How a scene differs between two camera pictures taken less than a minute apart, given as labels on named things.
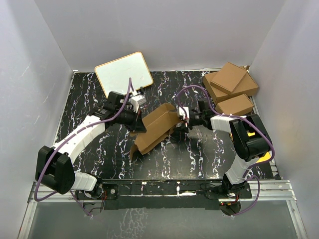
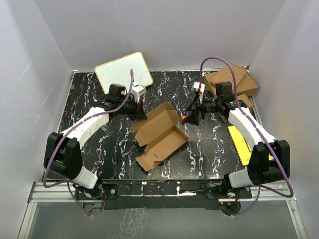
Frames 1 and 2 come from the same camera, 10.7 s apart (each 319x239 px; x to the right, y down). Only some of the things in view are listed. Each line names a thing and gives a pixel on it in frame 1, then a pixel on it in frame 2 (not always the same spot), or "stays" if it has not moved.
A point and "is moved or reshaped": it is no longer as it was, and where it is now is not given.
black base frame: [159, 194] stays
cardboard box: [158, 124] is moved or reshaped
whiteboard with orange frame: [114, 75] stays
